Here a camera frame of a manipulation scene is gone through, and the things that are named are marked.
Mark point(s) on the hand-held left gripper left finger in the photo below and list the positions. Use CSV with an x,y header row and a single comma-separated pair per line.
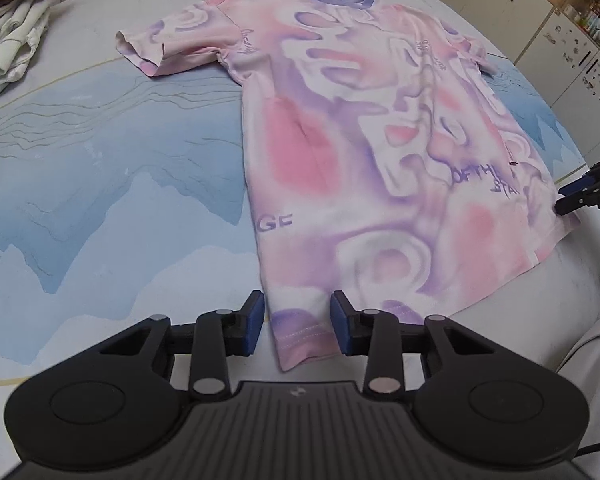
x,y
254,325

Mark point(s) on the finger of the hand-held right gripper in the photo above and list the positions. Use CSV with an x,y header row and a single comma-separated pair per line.
x,y
575,199

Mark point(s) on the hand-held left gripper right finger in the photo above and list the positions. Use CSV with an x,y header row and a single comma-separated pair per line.
x,y
341,325

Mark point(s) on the pink purple tie-dye t-shirt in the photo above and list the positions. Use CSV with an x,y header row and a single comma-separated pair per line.
x,y
355,160

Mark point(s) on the white cabinet with stickers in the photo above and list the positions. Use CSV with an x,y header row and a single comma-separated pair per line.
x,y
580,60

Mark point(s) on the person's light grey clothing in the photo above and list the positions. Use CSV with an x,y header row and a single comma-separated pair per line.
x,y
597,360

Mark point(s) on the blue mountain print tablecloth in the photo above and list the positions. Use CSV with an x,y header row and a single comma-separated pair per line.
x,y
105,185

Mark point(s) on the white folded garment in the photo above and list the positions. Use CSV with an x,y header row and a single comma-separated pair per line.
x,y
17,30

